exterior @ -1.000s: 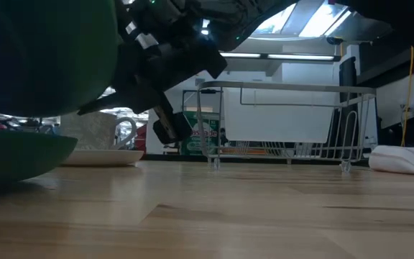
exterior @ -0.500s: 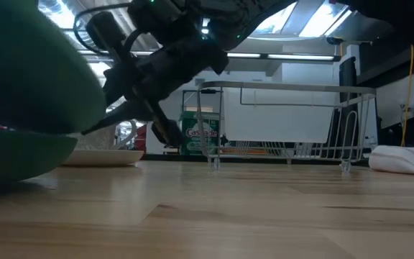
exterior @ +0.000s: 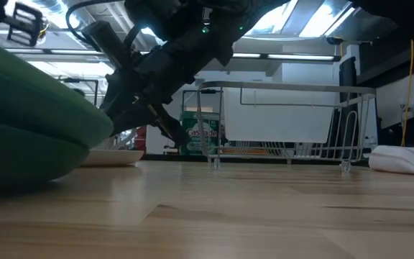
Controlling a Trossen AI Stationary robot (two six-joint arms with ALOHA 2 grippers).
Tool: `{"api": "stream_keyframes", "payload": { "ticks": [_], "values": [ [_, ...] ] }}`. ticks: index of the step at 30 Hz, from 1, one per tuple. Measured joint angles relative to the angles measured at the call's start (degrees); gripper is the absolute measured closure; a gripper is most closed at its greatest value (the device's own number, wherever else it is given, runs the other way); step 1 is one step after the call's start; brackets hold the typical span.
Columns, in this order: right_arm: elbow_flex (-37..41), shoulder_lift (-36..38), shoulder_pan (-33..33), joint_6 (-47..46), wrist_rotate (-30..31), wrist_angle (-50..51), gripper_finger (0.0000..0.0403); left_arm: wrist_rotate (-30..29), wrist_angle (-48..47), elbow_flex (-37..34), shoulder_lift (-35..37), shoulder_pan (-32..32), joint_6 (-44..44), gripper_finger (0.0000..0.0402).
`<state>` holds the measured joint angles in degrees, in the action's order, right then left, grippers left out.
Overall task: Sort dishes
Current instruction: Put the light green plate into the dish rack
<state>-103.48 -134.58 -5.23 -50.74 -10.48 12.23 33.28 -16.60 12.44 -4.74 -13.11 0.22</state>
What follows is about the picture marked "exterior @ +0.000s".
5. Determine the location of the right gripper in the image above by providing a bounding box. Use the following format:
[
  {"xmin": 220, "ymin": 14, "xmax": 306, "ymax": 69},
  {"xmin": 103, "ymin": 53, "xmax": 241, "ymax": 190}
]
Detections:
[{"xmin": 98, "ymin": 42, "xmax": 201, "ymax": 149}]

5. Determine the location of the white folded towel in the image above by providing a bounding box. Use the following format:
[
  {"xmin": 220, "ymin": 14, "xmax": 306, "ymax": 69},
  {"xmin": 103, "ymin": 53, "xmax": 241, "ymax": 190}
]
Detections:
[{"xmin": 368, "ymin": 145, "xmax": 414, "ymax": 176}]

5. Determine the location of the red container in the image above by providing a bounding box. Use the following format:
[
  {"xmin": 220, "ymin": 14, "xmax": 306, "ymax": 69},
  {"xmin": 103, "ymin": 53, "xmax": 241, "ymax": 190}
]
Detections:
[{"xmin": 134, "ymin": 125, "xmax": 147, "ymax": 155}]

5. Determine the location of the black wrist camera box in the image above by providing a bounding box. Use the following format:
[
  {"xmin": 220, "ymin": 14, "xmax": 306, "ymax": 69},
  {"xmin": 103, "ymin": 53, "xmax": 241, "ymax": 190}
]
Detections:
[{"xmin": 80, "ymin": 20, "xmax": 133, "ymax": 70}]

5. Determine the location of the white ceramic plate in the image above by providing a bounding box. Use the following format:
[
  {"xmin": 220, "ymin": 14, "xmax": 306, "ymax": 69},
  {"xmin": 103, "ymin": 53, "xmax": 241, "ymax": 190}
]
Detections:
[{"xmin": 80, "ymin": 149, "xmax": 145, "ymax": 167}]

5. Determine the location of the dark green plastic plate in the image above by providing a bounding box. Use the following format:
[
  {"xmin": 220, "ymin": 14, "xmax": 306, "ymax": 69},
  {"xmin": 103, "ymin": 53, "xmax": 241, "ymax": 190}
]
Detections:
[{"xmin": 0, "ymin": 118, "xmax": 91, "ymax": 191}]

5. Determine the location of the black camera cable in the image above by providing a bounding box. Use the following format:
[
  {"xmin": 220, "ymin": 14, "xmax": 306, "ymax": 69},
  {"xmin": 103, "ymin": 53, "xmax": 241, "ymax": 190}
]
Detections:
[{"xmin": 65, "ymin": 0, "xmax": 126, "ymax": 43}]

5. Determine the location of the long ceiling light track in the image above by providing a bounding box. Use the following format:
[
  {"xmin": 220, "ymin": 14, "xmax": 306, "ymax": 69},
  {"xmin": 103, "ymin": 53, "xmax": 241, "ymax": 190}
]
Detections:
[{"xmin": 0, "ymin": 46, "xmax": 341, "ymax": 62}]

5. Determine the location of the yellow hanging cable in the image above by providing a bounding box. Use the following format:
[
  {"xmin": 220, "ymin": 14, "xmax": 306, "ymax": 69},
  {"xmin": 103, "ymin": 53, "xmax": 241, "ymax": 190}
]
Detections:
[{"xmin": 400, "ymin": 39, "xmax": 414, "ymax": 147}]

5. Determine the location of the black table edge rail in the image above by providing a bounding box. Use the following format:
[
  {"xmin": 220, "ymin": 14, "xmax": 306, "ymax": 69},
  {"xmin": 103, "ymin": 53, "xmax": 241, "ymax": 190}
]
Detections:
[{"xmin": 144, "ymin": 153, "xmax": 372, "ymax": 162}]

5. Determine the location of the black upright post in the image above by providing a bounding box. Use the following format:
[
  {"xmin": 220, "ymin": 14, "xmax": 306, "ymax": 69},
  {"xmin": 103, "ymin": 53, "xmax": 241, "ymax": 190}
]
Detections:
[{"xmin": 338, "ymin": 56, "xmax": 359, "ymax": 159}]

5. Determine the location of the green Cascade detergent pouch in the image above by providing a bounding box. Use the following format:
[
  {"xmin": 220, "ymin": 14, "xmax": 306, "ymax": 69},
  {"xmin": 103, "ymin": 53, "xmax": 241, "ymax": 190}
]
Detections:
[{"xmin": 180, "ymin": 110, "xmax": 221, "ymax": 156}]

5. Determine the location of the grey wire dish rack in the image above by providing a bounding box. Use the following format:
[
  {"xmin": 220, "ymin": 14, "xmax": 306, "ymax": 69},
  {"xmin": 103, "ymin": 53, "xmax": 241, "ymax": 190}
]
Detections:
[{"xmin": 195, "ymin": 81, "xmax": 377, "ymax": 173}]

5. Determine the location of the white plastic utensil caddy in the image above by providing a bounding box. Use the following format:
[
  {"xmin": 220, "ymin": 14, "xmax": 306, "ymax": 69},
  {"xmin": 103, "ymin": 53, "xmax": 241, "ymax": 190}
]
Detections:
[{"xmin": 224, "ymin": 88, "xmax": 337, "ymax": 144}]

